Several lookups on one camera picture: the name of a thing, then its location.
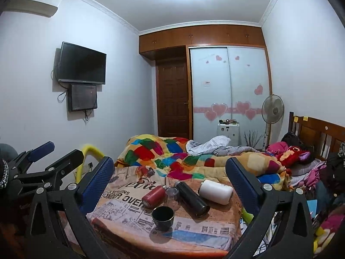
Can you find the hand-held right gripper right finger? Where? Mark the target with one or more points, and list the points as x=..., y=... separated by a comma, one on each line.
x=242, y=188

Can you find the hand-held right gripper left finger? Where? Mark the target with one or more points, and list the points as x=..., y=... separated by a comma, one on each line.
x=98, y=184

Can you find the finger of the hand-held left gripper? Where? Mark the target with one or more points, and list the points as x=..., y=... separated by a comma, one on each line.
x=40, y=150
x=66, y=163

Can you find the black thermos cup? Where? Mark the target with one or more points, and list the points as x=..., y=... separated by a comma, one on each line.
x=192, y=198

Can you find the small black cup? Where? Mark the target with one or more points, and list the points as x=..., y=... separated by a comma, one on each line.
x=162, y=217

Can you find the white cylindrical bottle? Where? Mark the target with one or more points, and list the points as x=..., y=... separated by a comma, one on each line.
x=217, y=192

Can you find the newspaper print table cloth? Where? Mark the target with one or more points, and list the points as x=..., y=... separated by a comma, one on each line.
x=126, y=215

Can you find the dried twig plant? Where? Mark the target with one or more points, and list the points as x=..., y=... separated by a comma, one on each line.
x=253, y=140

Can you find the grey checked sheet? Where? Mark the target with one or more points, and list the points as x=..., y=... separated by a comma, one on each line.
x=213, y=145

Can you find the pink cloth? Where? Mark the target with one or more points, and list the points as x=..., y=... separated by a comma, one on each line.
x=277, y=147

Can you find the small white cabinet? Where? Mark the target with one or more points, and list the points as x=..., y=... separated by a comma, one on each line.
x=229, y=135

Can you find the red plush toy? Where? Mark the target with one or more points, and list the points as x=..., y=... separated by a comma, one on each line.
x=292, y=156

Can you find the colourful patchwork blanket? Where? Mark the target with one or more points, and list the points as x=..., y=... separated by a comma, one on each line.
x=183, y=164

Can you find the grey pillow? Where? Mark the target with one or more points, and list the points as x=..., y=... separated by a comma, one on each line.
x=306, y=171

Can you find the black bag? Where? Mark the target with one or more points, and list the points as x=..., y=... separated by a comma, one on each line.
x=291, y=137

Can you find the white standing fan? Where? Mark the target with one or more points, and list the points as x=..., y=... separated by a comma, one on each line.
x=272, y=110

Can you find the wooden bed headboard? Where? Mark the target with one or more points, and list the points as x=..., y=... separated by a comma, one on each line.
x=312, y=132

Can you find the pink and yellow plush toy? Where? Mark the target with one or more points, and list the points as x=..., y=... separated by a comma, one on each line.
x=327, y=229

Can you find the dark clothing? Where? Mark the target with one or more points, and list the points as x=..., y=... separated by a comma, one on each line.
x=335, y=167

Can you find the white sliding door wardrobe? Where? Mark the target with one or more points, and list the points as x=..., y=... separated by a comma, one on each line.
x=215, y=86

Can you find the brown wooden door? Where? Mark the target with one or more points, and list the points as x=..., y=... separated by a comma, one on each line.
x=172, y=99

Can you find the white air conditioner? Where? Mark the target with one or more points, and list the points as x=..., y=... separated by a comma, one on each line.
x=32, y=5

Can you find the wooden overhead cabinet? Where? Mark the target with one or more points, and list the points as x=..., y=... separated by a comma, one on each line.
x=199, y=36

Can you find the yellow padded tube frame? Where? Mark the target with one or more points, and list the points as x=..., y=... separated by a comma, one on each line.
x=94, y=151

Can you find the small black wall monitor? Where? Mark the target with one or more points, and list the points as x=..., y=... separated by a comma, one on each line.
x=82, y=97

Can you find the wall-mounted black television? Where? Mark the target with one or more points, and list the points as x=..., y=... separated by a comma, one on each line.
x=80, y=63

